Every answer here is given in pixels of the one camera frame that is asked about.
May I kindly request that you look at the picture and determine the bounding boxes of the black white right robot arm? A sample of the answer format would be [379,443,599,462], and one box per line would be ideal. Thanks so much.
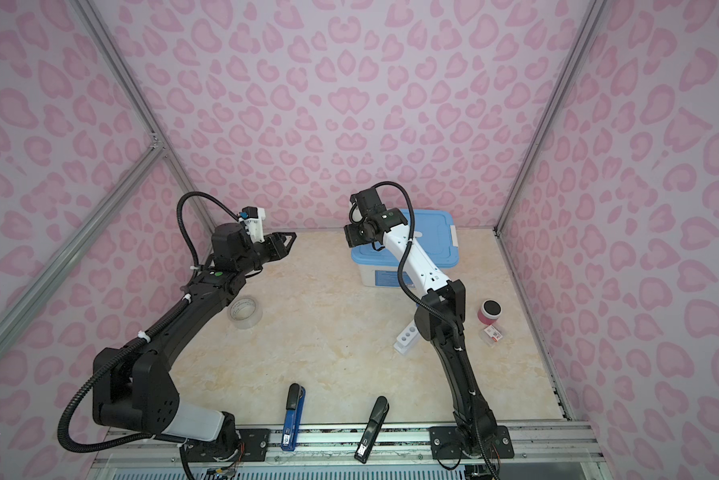
[344,181,515,471]

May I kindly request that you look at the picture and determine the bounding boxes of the small clear red-label box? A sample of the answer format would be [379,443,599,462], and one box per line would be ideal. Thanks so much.
[479,325,503,347]

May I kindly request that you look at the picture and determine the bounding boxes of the aluminium diagonal frame bar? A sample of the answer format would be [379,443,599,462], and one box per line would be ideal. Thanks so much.
[0,141,165,364]

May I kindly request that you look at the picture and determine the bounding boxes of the clear tape roll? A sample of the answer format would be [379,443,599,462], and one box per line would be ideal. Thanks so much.
[228,296,264,330]

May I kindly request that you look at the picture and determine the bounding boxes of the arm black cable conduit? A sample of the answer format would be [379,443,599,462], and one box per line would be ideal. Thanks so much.
[56,191,241,454]
[348,181,501,480]

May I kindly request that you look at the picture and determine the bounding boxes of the aluminium corner frame post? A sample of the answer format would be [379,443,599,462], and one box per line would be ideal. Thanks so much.
[493,0,611,237]
[70,0,222,239]

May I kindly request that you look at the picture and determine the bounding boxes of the aluminium corner frame post right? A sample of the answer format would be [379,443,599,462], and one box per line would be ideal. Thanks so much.
[493,0,611,237]

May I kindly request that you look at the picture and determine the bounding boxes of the aluminium corner frame post left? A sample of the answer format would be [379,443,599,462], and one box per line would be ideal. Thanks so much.
[70,0,222,239]

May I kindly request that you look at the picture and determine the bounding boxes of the white test tube rack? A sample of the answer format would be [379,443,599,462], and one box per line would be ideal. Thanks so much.
[393,321,421,355]

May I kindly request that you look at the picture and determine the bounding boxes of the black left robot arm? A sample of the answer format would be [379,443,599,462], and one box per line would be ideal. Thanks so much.
[92,223,297,459]

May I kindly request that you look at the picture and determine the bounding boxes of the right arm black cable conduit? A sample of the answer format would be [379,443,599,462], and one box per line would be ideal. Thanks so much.
[348,181,501,480]

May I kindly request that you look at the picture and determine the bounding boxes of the blue plastic bin lid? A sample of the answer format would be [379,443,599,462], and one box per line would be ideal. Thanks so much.
[351,209,459,269]

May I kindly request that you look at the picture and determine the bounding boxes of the blue black stapler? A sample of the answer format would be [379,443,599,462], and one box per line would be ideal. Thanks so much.
[281,383,306,451]

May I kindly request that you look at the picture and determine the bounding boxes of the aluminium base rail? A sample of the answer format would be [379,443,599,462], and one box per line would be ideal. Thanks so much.
[88,420,613,479]

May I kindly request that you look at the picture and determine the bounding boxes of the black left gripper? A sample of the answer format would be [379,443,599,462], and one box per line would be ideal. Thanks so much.
[236,230,297,278]

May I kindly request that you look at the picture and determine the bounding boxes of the pink white tape roll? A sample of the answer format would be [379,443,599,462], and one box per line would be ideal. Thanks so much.
[477,300,503,326]

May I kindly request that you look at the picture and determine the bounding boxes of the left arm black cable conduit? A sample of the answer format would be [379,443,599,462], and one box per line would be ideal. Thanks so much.
[56,191,241,454]

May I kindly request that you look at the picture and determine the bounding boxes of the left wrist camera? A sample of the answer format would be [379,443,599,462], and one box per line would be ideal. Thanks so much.
[239,206,267,243]

